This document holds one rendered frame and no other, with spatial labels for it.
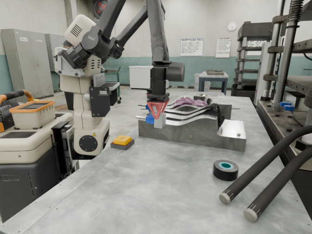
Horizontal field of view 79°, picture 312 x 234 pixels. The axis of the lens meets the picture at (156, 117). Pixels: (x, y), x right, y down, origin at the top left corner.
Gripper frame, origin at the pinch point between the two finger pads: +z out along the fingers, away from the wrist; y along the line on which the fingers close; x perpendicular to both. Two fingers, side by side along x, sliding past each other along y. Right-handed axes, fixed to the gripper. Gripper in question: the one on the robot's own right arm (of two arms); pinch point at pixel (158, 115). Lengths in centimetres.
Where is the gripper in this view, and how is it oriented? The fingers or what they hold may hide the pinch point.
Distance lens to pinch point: 80.0
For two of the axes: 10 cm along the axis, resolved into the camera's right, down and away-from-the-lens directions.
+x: -9.4, -1.1, 3.3
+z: -0.1, 9.6, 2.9
